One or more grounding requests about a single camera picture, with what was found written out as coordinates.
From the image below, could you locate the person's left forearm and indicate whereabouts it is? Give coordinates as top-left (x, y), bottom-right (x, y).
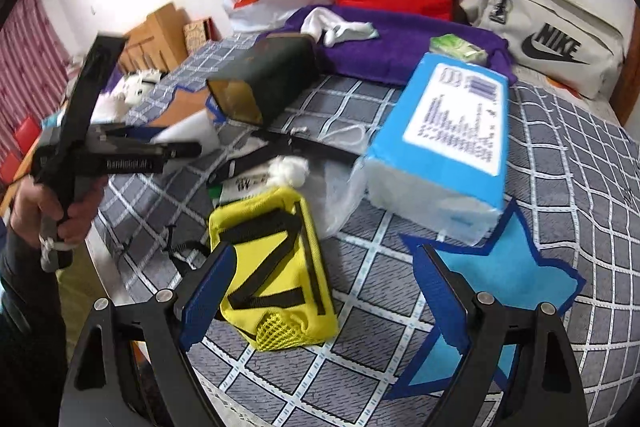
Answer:
top-left (0, 217), bottom-right (69, 427)

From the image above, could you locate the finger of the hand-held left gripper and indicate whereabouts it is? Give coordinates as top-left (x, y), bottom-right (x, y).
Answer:
top-left (145, 140), bottom-right (204, 160)
top-left (89, 123), bottom-right (162, 144)

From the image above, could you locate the wooden cabinet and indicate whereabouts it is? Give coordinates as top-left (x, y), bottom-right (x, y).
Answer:
top-left (117, 4), bottom-right (193, 72)

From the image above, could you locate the black strap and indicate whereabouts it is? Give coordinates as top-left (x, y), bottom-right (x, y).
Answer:
top-left (207, 129), bottom-right (361, 185)

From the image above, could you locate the green packet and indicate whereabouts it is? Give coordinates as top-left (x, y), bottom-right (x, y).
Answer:
top-left (430, 34), bottom-right (488, 66)

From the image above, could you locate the clear plastic bag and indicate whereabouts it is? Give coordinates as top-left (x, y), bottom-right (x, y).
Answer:
top-left (305, 157), bottom-right (372, 240)

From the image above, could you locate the white string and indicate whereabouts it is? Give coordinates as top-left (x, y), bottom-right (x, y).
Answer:
top-left (325, 124), bottom-right (366, 148)

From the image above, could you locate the blue tissue pack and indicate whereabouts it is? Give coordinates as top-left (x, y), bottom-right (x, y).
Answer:
top-left (362, 52), bottom-right (511, 245)

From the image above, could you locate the white sock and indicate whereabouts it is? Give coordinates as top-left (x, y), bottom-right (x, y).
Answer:
top-left (302, 8), bottom-right (353, 48)

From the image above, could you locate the yellow pouch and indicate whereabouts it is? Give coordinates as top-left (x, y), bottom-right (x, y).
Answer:
top-left (167, 187), bottom-right (337, 352)

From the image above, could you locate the purple towel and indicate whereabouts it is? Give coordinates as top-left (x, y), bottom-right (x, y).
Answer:
top-left (285, 5), bottom-right (518, 86)

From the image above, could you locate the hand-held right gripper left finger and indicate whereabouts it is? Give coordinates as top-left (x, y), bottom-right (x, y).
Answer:
top-left (67, 241), bottom-right (237, 427)

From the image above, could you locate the red striped curtain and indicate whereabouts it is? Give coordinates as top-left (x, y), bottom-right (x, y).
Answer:
top-left (0, 0), bottom-right (69, 158)

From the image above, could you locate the grey grid bedsheet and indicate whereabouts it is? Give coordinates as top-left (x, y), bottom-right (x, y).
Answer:
top-left (85, 32), bottom-right (640, 427)

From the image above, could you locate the person's left hand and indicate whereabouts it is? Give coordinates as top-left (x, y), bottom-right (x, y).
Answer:
top-left (10, 174), bottom-right (107, 253)

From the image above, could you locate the dark green box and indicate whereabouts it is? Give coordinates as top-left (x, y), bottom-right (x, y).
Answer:
top-left (206, 33), bottom-right (316, 125)

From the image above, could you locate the beige sling bag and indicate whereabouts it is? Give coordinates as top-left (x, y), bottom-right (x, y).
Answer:
top-left (457, 0), bottom-right (626, 100)

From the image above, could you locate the white cotton ball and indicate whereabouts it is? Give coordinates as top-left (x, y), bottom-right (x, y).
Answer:
top-left (267, 155), bottom-right (308, 188)

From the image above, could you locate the patterned brown box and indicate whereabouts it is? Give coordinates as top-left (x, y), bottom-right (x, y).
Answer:
top-left (182, 19), bottom-right (221, 52)

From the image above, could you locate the white dotted cloth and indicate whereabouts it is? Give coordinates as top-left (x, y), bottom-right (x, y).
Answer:
top-left (120, 69), bottom-right (162, 101)

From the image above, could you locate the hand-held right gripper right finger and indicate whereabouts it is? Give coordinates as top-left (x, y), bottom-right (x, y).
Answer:
top-left (420, 244), bottom-right (586, 427)

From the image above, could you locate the wooden headboard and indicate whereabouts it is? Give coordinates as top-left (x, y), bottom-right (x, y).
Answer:
top-left (612, 7), bottom-right (640, 128)

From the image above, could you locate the white pillow with orange print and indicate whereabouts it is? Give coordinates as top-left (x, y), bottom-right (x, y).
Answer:
top-left (515, 64), bottom-right (601, 102)

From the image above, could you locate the mint green cloth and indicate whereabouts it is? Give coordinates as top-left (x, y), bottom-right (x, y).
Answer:
top-left (334, 21), bottom-right (379, 44)

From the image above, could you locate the red stool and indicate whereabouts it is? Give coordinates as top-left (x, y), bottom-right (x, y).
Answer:
top-left (0, 117), bottom-right (42, 184)

